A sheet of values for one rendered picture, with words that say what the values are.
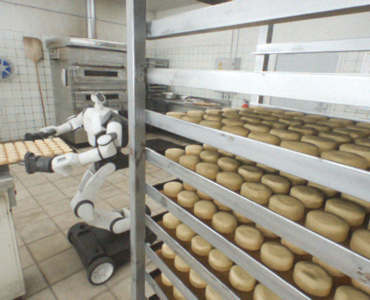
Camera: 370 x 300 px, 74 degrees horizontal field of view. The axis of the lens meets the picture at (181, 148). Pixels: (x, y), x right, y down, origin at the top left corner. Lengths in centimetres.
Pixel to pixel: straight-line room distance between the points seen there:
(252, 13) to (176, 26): 16
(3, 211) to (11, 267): 39
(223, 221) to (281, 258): 12
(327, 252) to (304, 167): 10
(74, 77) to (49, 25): 139
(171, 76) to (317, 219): 33
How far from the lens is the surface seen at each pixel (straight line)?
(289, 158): 33
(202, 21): 43
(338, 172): 31
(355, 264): 34
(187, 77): 45
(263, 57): 86
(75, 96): 498
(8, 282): 203
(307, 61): 489
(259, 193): 42
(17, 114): 581
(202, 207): 54
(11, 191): 177
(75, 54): 501
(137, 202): 63
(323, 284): 43
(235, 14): 39
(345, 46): 75
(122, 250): 213
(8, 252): 191
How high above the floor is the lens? 151
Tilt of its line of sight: 17 degrees down
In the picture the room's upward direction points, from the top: 3 degrees clockwise
